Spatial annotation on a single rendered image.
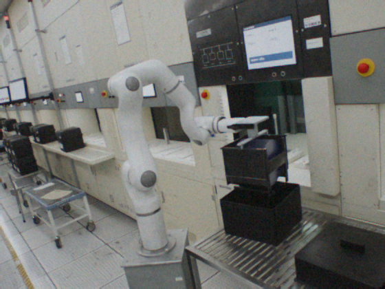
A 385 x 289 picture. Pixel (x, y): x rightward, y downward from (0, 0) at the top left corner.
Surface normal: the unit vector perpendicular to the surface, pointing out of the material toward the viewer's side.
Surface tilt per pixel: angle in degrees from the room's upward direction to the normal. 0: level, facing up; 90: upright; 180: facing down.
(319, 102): 90
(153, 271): 90
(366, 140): 90
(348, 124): 90
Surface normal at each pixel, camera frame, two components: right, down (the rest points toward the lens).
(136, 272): -0.11, 0.26
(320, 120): -0.77, 0.29
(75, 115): 0.62, 0.08
